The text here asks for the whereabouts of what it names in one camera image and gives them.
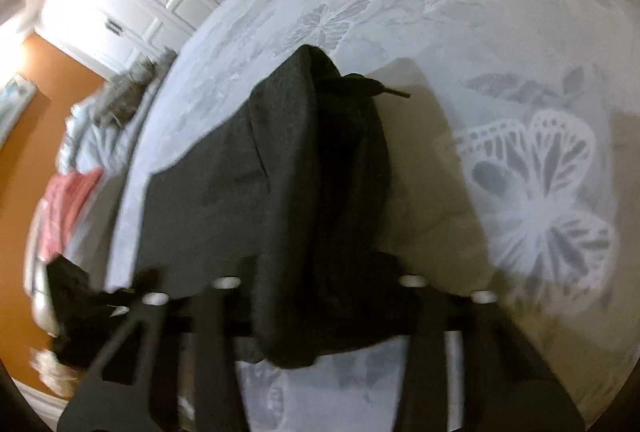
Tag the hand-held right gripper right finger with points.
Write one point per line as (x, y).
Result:
(430, 337)

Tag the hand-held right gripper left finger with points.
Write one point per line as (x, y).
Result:
(215, 337)

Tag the dark grey pants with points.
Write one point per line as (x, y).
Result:
(310, 192)

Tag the pink blanket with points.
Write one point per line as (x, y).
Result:
(70, 207)

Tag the grey duvet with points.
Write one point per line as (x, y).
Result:
(95, 137)

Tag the grey crumpled garment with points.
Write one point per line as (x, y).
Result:
(127, 87)

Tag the butterfly print bed sheet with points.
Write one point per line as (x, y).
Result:
(450, 12)

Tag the framed wall picture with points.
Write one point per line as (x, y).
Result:
(12, 112)

